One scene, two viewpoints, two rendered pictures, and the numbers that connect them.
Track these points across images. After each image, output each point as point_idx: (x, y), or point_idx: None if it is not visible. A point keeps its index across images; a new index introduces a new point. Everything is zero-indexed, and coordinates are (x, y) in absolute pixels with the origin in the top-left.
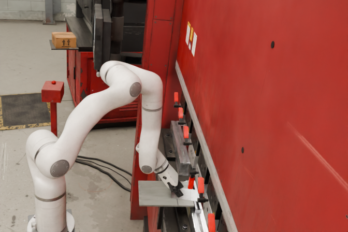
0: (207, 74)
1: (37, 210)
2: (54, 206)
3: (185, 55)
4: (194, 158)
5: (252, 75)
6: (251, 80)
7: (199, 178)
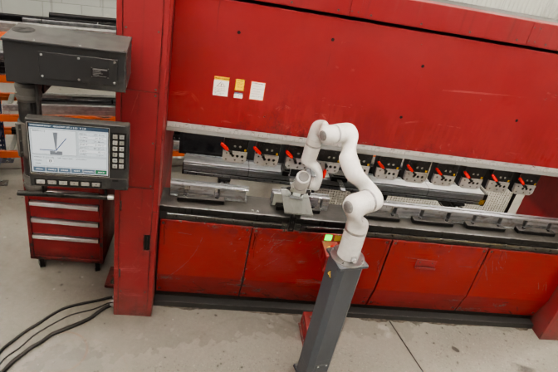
0: (315, 102)
1: (361, 245)
2: None
3: (219, 107)
4: None
5: (403, 82)
6: (403, 85)
7: None
